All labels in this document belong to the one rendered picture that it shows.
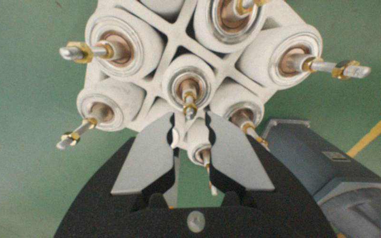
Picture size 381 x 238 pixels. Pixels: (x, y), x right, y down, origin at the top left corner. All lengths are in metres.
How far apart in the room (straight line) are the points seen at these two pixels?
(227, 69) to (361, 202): 0.44
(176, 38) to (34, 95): 0.61
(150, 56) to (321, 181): 0.52
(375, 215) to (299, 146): 0.19
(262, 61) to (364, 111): 0.74
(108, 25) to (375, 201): 0.62
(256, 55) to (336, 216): 0.45
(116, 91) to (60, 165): 0.79
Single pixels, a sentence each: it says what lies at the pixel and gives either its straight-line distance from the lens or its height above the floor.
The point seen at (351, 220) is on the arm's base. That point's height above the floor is 0.35.
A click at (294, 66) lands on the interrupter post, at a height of 0.27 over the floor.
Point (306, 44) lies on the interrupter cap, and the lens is 0.26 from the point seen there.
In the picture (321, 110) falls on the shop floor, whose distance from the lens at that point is 0.78.
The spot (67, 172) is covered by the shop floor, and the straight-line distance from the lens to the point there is 1.03.
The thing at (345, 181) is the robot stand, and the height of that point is 0.30.
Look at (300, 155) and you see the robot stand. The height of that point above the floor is 0.19.
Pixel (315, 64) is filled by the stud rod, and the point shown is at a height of 0.30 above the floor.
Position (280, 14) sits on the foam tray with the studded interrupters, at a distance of 0.33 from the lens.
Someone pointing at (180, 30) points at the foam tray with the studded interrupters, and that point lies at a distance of 0.28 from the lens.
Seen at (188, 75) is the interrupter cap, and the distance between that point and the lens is 0.21.
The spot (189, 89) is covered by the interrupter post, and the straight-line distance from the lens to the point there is 0.18.
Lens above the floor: 0.46
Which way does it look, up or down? 59 degrees down
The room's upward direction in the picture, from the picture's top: 177 degrees clockwise
